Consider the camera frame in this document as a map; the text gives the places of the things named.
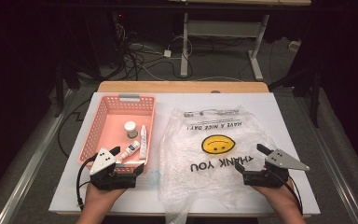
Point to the white ointment tube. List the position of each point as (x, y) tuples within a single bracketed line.
[(143, 143)]

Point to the small white bottle blue label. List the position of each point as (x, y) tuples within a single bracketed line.
[(130, 149)]

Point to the white board table cover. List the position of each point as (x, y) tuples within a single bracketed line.
[(167, 102)]

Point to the black stand leg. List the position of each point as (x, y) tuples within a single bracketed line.
[(315, 96), (59, 93)]

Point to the aluminium frame rail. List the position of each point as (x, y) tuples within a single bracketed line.
[(28, 174), (332, 174)]

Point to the person's right hand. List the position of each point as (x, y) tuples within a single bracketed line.
[(279, 199)]

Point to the person's left hand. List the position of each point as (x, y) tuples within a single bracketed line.
[(101, 200)]

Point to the white capped small jar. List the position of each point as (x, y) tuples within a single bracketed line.
[(130, 128)]

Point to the pink perforated plastic basket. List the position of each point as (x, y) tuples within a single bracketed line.
[(112, 124)]

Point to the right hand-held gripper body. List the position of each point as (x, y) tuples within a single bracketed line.
[(279, 160)]

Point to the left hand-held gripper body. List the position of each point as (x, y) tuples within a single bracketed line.
[(101, 165)]

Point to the white power adapter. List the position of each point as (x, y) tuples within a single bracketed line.
[(167, 53)]

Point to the clear plastic bag smiley print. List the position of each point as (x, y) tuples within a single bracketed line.
[(199, 186)]

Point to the small white box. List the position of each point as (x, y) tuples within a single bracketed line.
[(294, 45)]

